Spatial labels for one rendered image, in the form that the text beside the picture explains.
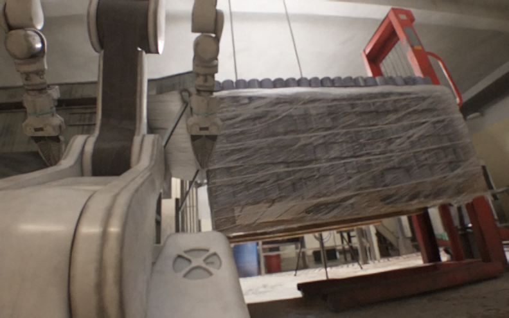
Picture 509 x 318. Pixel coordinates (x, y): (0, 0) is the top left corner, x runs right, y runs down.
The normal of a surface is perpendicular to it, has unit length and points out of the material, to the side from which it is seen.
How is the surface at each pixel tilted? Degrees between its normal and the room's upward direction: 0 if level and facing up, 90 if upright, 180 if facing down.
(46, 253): 87
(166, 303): 38
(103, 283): 105
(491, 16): 90
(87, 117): 90
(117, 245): 78
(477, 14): 90
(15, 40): 134
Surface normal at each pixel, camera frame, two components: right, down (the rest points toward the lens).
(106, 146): 0.15, -0.59
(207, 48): 0.22, 0.46
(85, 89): 0.10, -0.37
